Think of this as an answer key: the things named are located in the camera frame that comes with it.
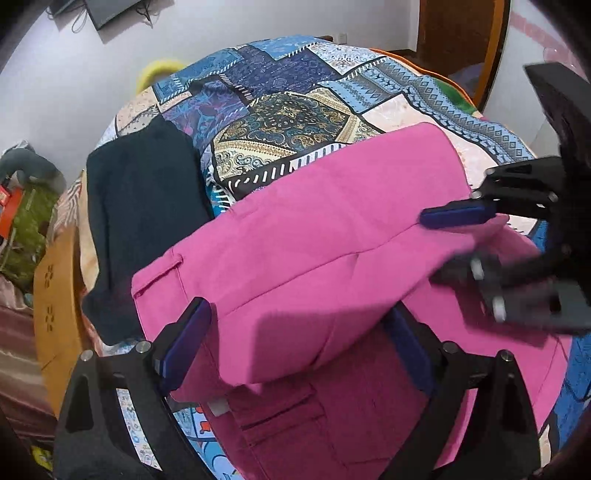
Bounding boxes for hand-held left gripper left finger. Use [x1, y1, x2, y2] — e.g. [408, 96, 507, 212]
[54, 297, 212, 480]

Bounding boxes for dark navy folded garment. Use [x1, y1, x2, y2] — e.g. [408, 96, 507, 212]
[82, 117, 216, 346]

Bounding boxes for patchwork printed bed sheet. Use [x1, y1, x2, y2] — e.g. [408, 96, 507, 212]
[78, 39, 591, 480]

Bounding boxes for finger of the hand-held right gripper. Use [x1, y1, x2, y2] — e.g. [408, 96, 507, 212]
[429, 220, 591, 336]
[421, 162, 561, 229]

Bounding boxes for wooden door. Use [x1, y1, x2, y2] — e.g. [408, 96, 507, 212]
[416, 0, 508, 107]

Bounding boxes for wall-mounted black television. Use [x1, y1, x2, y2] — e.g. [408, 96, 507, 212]
[84, 0, 145, 32]

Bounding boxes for pink pants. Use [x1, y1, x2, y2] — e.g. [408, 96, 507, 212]
[131, 123, 573, 480]

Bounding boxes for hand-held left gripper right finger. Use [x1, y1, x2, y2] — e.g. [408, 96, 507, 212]
[381, 305, 542, 480]

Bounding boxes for red box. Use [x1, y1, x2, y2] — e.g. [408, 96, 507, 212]
[0, 185, 24, 239]

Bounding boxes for yellow round pillow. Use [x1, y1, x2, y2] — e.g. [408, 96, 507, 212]
[137, 57, 187, 94]

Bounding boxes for orange green blanket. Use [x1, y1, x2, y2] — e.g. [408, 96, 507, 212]
[369, 48, 485, 119]

